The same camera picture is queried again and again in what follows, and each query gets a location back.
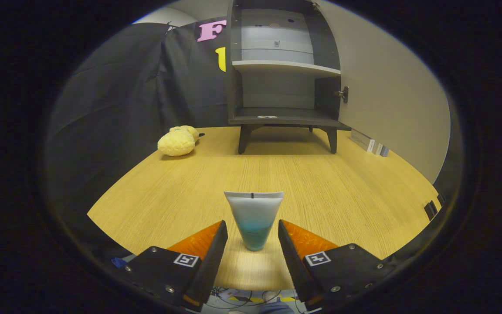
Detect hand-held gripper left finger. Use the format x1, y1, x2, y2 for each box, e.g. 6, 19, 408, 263
122, 220, 229, 312

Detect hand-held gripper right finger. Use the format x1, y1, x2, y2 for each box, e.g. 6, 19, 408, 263
278, 219, 395, 311

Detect white and blue tube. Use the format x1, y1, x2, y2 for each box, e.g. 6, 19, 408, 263
224, 191, 285, 252

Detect beige cabinet door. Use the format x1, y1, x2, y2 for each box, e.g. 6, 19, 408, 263
312, 0, 452, 184

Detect person's blue trousers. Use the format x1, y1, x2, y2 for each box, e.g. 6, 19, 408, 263
260, 302, 296, 314

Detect yellow plush toy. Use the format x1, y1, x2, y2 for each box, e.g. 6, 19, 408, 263
157, 125, 200, 157

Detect dark grey cabinet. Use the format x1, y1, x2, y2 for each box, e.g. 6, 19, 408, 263
226, 0, 352, 154

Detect black backdrop cloth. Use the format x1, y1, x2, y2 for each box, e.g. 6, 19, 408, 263
44, 20, 238, 262

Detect light grey cabinet shelf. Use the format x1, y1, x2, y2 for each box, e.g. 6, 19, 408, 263
232, 60, 342, 78

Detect black floor cable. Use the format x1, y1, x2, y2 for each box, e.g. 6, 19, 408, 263
211, 287, 283, 309

